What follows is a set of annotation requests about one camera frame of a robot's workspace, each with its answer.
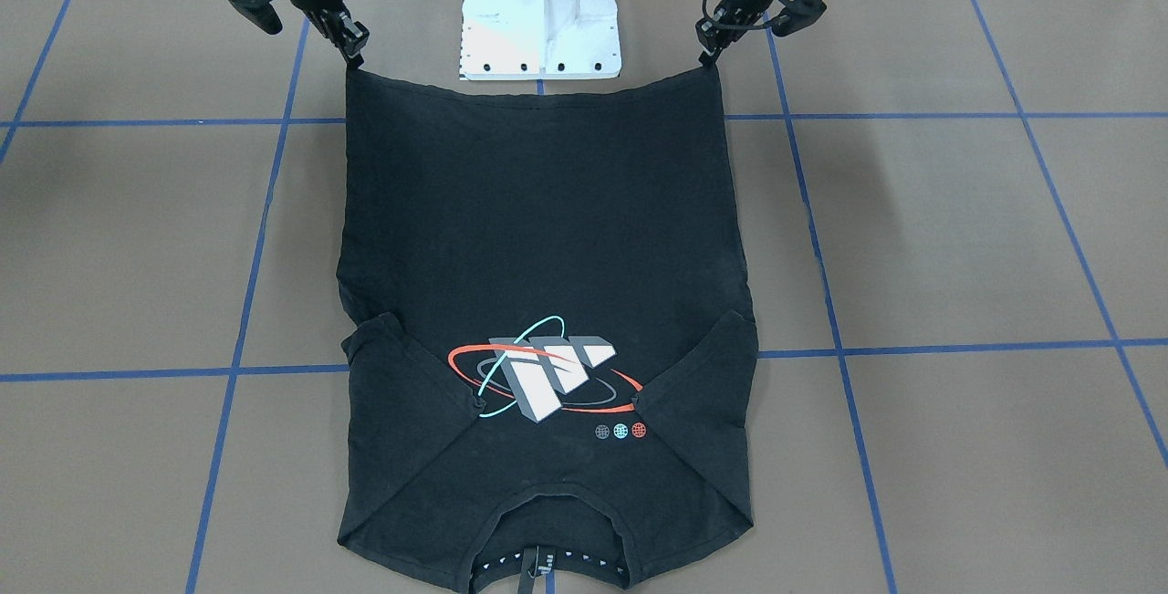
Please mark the black graphic t-shirt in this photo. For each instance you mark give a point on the black graphic t-shirt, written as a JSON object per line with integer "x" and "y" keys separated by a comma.
{"x": 554, "y": 340}

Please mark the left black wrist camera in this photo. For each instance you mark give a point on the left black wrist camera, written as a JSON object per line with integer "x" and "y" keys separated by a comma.
{"x": 795, "y": 15}

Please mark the white pedestal column base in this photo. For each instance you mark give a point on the white pedestal column base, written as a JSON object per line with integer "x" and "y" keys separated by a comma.
{"x": 553, "y": 40}

